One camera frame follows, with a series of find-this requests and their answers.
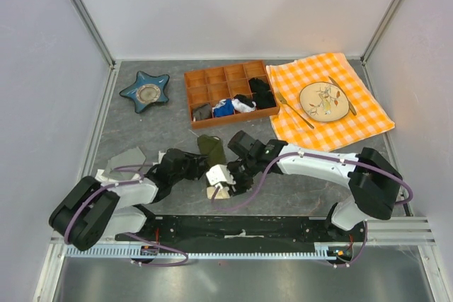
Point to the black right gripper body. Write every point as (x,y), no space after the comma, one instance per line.
(243,172)

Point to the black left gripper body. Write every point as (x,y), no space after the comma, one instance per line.
(189,170)

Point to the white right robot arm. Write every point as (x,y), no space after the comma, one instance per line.
(373,182)

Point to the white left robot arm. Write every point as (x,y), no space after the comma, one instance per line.
(93,209)

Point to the grey rolled underwear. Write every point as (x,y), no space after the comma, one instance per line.
(202,112)

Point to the blue white rolled underwear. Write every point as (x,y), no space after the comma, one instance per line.
(223,108)

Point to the black white rolled underwear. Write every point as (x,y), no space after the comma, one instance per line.
(243,104)

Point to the white underwear pile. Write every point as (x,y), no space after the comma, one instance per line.
(101,178)

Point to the blue star shaped dish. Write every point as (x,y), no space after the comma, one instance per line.
(146,91)

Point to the orange compartment organizer box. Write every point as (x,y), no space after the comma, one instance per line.
(210,86)

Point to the brass fork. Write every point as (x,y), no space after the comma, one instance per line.
(282,99)

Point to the orange checkered cloth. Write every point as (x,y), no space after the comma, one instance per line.
(366,117)

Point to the beige decorated plate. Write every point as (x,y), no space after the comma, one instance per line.
(324,102)

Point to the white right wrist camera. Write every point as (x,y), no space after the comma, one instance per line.
(219,174)

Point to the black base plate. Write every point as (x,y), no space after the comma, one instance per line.
(191,233)

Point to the light blue cable duct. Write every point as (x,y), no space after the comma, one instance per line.
(139,252)

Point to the aluminium front rail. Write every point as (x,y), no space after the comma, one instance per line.
(400,230)

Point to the aluminium left frame post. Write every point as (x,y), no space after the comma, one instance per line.
(94,32)

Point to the aluminium frame post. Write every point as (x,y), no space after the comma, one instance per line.
(94,32)
(378,34)

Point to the aluminium right frame post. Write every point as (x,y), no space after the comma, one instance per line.
(378,34)

